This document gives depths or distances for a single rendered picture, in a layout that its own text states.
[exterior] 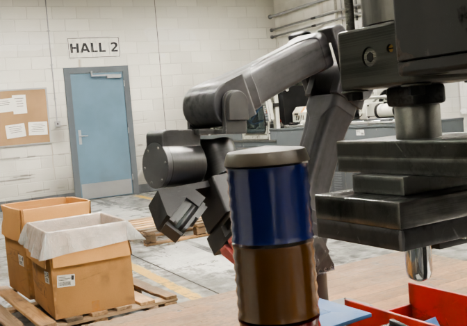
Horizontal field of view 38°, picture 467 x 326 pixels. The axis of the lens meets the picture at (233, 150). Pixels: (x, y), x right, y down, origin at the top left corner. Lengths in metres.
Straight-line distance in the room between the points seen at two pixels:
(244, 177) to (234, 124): 0.57
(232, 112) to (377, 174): 0.33
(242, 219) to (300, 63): 0.70
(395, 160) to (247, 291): 0.27
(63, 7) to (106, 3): 0.74
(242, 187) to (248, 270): 0.04
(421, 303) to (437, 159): 0.50
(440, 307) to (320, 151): 0.27
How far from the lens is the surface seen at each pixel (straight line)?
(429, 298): 0.98
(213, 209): 0.85
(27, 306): 4.49
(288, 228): 0.30
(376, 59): 0.56
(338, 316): 0.75
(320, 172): 1.01
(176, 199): 0.82
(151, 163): 0.85
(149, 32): 12.14
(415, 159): 0.54
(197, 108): 0.88
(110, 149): 11.74
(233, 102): 0.86
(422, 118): 0.57
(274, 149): 0.30
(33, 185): 11.48
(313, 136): 1.02
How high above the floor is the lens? 1.21
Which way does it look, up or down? 3 degrees down
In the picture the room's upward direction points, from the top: 5 degrees counter-clockwise
